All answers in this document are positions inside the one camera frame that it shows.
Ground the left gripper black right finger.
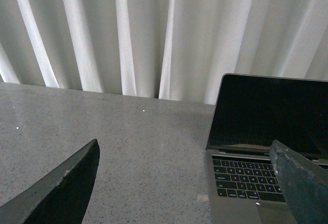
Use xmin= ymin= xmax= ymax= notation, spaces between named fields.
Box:
xmin=269 ymin=140 xmax=327 ymax=223

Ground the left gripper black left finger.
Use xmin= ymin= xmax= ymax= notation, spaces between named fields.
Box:
xmin=1 ymin=139 xmax=100 ymax=223

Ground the grey laptop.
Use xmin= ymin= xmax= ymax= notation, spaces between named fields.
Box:
xmin=206 ymin=74 xmax=327 ymax=223

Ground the white curtain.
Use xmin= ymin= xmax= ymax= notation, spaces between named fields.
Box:
xmin=1 ymin=0 xmax=327 ymax=104

